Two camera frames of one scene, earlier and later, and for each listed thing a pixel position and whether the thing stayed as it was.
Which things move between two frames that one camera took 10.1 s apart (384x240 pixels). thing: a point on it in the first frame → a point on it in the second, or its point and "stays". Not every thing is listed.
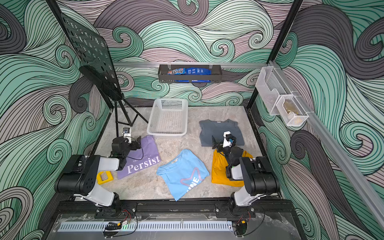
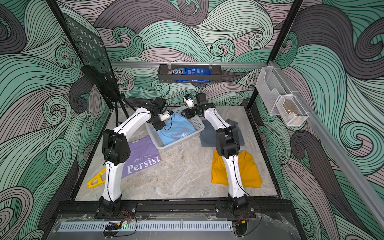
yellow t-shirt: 219,176 stays
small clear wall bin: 291,110 stays
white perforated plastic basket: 168,117 → 198,124
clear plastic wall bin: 270,85 stays
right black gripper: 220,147 → 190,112
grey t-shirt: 209,128 stays
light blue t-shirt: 184,174 → 176,128
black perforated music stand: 90,47 stays
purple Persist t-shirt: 148,155 stays
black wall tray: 216,76 stays
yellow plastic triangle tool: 99,180 stays
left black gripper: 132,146 → 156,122
